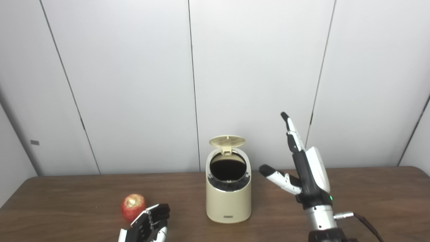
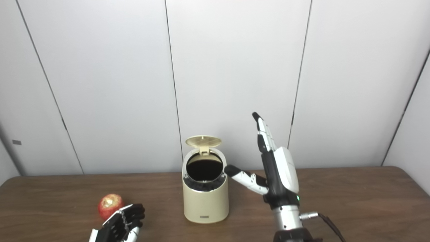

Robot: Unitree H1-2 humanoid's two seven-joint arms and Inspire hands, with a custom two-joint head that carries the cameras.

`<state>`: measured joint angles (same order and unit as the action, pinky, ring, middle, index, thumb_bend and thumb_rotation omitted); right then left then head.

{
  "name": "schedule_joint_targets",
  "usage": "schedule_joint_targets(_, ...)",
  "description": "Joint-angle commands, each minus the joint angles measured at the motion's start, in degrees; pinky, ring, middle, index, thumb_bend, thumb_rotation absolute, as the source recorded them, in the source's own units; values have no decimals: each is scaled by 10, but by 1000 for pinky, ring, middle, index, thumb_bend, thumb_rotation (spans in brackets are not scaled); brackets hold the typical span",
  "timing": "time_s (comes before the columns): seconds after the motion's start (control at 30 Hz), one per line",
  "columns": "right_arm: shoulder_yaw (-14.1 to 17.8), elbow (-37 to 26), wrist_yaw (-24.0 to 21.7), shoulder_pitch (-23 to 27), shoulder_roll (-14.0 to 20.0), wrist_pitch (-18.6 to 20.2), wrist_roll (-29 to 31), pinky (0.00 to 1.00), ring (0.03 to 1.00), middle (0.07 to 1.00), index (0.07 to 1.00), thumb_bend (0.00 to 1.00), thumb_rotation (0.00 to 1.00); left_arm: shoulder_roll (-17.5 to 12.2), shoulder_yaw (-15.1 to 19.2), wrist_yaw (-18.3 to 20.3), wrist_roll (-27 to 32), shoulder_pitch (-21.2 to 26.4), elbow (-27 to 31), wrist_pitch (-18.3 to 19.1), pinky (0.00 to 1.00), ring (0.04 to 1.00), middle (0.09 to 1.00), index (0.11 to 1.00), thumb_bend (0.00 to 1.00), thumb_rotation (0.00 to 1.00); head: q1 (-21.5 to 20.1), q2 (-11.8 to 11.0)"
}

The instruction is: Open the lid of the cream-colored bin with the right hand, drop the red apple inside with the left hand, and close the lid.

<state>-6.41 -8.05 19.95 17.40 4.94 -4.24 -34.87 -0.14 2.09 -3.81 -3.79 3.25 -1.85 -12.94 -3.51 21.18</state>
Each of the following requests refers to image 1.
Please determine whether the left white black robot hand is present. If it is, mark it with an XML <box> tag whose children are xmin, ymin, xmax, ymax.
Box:
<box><xmin>118</xmin><ymin>203</ymin><xmax>170</xmax><ymax>242</ymax></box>

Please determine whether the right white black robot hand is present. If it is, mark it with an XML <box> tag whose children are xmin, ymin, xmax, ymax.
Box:
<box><xmin>259</xmin><ymin>112</ymin><xmax>334</xmax><ymax>209</ymax></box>

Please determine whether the red apple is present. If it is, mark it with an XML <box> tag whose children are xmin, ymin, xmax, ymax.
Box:
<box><xmin>121</xmin><ymin>194</ymin><xmax>147</xmax><ymax>222</ymax></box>

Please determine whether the cream-colored lidded bin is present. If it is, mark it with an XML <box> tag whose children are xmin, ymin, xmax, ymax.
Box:
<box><xmin>206</xmin><ymin>135</ymin><xmax>252</xmax><ymax>224</ymax></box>

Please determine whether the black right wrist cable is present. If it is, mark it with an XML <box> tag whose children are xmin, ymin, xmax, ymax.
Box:
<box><xmin>334</xmin><ymin>211</ymin><xmax>385</xmax><ymax>242</ymax></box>

